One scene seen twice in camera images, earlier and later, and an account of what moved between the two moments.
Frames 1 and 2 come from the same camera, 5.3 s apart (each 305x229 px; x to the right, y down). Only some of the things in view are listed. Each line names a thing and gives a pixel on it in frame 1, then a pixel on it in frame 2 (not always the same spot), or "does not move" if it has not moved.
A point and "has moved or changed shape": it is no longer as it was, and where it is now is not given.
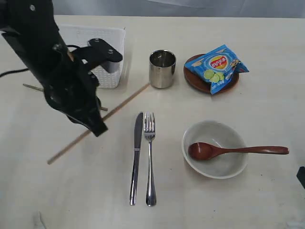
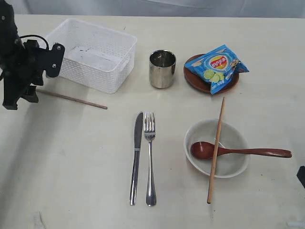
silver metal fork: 149,122 does not move
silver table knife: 137,140 does not move
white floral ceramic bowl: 219,134 does not move
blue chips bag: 218,67 does not move
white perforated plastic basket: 80,35 has moved or changed shape
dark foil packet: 162,68 does not move
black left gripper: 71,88 → 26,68
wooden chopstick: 105,118 → 216,152
